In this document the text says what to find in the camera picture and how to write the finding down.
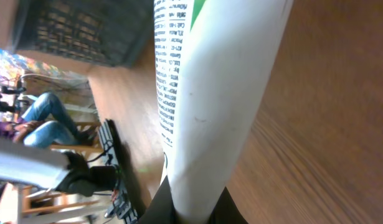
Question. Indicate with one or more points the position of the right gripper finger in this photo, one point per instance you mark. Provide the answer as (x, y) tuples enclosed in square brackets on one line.
[(161, 209)]

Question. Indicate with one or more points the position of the white cream tube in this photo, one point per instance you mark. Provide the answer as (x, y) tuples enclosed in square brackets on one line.
[(213, 62)]

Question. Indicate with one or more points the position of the seated person in jeans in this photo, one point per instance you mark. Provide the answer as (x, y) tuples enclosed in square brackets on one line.
[(46, 122)]

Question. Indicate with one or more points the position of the grey plastic mesh basket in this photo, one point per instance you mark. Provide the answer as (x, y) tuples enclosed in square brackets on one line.
[(111, 33)]

